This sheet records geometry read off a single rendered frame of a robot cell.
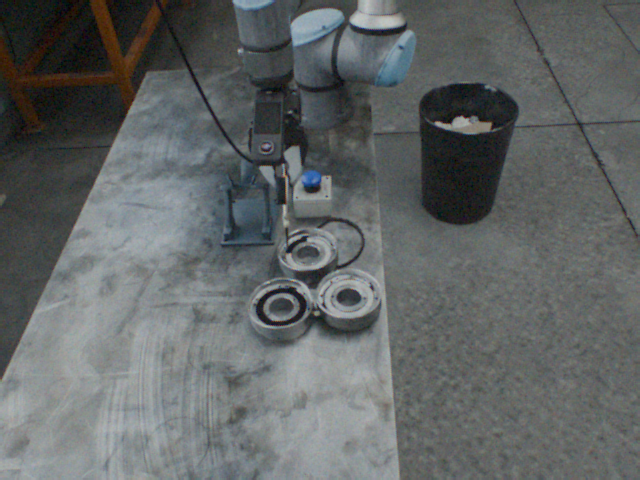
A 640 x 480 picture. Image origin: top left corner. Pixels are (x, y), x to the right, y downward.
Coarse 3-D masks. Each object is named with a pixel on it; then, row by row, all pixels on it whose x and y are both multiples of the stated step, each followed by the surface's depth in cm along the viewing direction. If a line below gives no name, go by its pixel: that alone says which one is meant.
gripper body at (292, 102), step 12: (252, 84) 90; (264, 84) 89; (276, 84) 89; (288, 96) 97; (288, 108) 94; (300, 108) 100; (252, 120) 94; (288, 120) 93; (300, 120) 100; (288, 132) 95; (288, 144) 97
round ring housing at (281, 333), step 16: (256, 288) 98; (272, 288) 99; (304, 288) 98; (256, 304) 97; (272, 304) 98; (288, 304) 99; (256, 320) 93; (304, 320) 93; (272, 336) 93; (288, 336) 93
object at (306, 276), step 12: (312, 228) 108; (288, 240) 108; (324, 240) 107; (300, 252) 107; (312, 252) 107; (324, 252) 105; (336, 252) 103; (288, 264) 102; (300, 264) 103; (312, 264) 103; (324, 264) 101; (336, 264) 104; (288, 276) 105; (300, 276) 102; (312, 276) 101; (324, 276) 103
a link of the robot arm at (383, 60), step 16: (368, 0) 117; (384, 0) 116; (400, 0) 119; (352, 16) 122; (368, 16) 119; (384, 16) 118; (400, 16) 120; (352, 32) 122; (368, 32) 119; (384, 32) 118; (400, 32) 120; (352, 48) 123; (368, 48) 121; (384, 48) 120; (400, 48) 120; (352, 64) 124; (368, 64) 122; (384, 64) 121; (400, 64) 122; (352, 80) 129; (368, 80) 126; (384, 80) 123; (400, 80) 126
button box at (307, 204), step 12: (300, 180) 117; (324, 180) 117; (300, 192) 115; (312, 192) 114; (324, 192) 114; (300, 204) 114; (312, 204) 114; (324, 204) 114; (300, 216) 116; (312, 216) 116; (324, 216) 116
